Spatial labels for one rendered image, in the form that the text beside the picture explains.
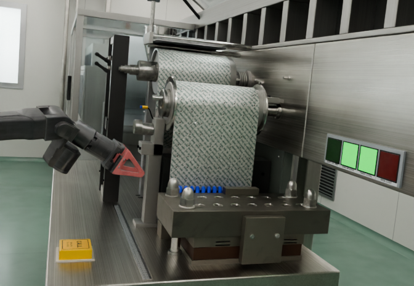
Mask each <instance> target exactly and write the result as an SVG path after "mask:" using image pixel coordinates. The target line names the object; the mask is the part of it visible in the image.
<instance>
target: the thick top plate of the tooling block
mask: <svg viewBox="0 0 414 286"><path fill-rule="evenodd" d="M165 194H166V192H159V193H158V202H157V211H156V216H157V217H158V219H159V220H160V221H161V223H162V225H163V226H164V228H165V229H166V230H167V232H168V234H169V235H170V236H171V238H182V237H227V236H241V234H242V222H243V215H282V216H284V217H285V228H284V235H296V234H327V233H328V227H329V222H330V212H331V210H329V209H327V208H325V207H323V206H321V205H319V204H318V203H316V206H317V207H316V208H306V207H303V206H302V204H303V202H304V197H303V196H302V195H299V194H296V195H297V196H298V197H297V198H289V197H285V196H284V194H259V195H225V194H223V193H194V195H193V197H194V198H195V202H194V205H195V208H193V209H184V208H180V207H179V204H180V199H181V197H182V193H179V195H180V197H176V198H172V197H167V196H165Z"/></svg>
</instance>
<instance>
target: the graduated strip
mask: <svg viewBox="0 0 414 286"><path fill-rule="evenodd" d="M113 206H114V209H115V211H116V214H117V217H118V219H119V221H120V224H121V227H122V229H123V232H124V234H125V236H126V239H127V241H128V244H129V247H130V249H131V252H132V255H133V257H134V259H135V262H136V264H137V267H138V269H139V272H140V274H141V277H142V280H151V279H153V277H152V275H151V273H150V271H149V269H148V266H147V264H146V262H145V260H144V257H143V256H142V253H141V251H140V248H139V246H138V244H137V242H136V240H135V238H134V235H133V233H132V230H131V228H130V227H129V224H128V222H127V220H126V217H125V215H124V213H123V211H122V209H121V206H120V205H113Z"/></svg>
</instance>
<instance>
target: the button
mask: <svg viewBox="0 0 414 286"><path fill-rule="evenodd" d="M67 259H92V245H91V240H90V239H65V240H59V260H67Z"/></svg>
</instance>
